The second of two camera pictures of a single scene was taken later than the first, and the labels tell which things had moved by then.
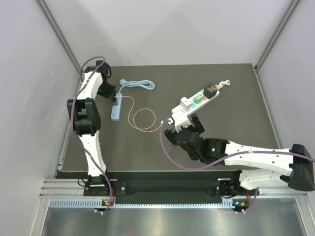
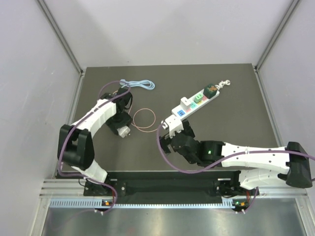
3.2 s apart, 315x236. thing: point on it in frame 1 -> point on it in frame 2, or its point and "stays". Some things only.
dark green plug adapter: x=209 y=90 stays
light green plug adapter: x=198 y=98 stays
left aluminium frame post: x=59 y=36 stays
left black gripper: x=111 y=94 -> x=113 y=126
